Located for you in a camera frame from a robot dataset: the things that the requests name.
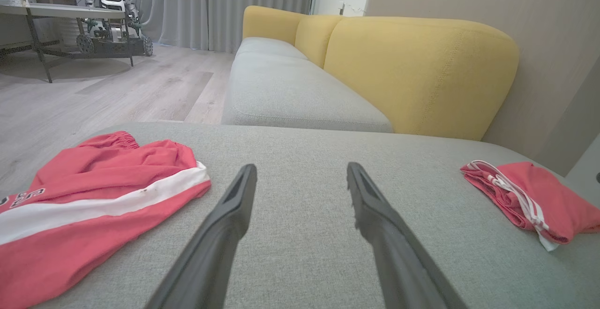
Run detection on small yellow sofa back cushion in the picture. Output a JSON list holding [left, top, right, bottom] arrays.
[[242, 5, 308, 47]]

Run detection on grey sofa seat cushion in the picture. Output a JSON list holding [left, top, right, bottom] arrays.
[[221, 37, 393, 134]]

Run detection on red shorts with white stripe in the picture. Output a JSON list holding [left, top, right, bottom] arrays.
[[0, 131, 211, 309]]

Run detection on grey curtain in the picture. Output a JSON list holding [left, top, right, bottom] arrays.
[[141, 0, 319, 54]]

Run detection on large yellow sofa back cushion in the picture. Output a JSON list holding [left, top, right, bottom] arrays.
[[323, 16, 520, 141]]

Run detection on grey fabric ottoman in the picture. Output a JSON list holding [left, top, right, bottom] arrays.
[[0, 121, 600, 309]]

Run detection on narrow yellow sofa back cushion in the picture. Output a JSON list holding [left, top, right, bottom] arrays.
[[295, 15, 343, 68]]

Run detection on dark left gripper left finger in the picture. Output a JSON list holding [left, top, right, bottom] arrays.
[[145, 165, 257, 309]]

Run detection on dark metal frame table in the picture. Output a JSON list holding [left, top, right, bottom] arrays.
[[0, 0, 134, 83]]

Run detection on red white basketball jersey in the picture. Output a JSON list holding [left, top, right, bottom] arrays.
[[460, 160, 600, 252]]

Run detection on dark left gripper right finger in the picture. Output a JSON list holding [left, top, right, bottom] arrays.
[[347, 162, 469, 309]]

